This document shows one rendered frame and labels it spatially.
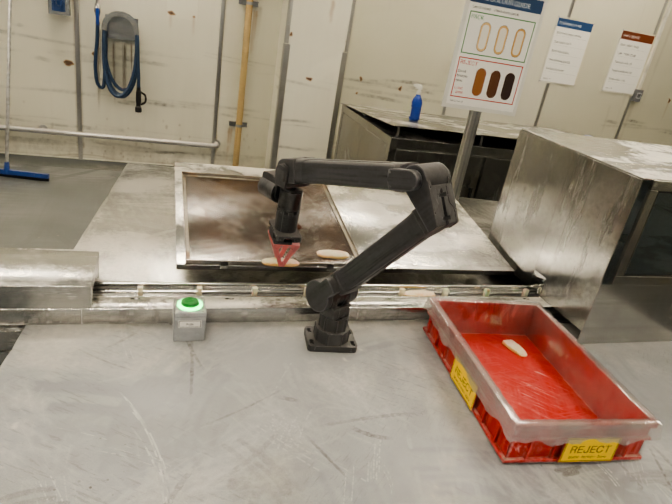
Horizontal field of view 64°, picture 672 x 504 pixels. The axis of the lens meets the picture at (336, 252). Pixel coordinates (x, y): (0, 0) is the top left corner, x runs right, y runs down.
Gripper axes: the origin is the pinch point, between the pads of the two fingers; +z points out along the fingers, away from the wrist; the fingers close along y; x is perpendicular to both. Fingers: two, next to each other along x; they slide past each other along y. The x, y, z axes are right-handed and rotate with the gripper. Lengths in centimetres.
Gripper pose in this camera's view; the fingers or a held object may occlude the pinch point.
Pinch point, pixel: (280, 259)
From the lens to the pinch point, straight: 140.9
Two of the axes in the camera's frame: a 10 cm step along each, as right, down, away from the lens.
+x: 9.4, 0.4, 3.4
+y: 2.9, 4.7, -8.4
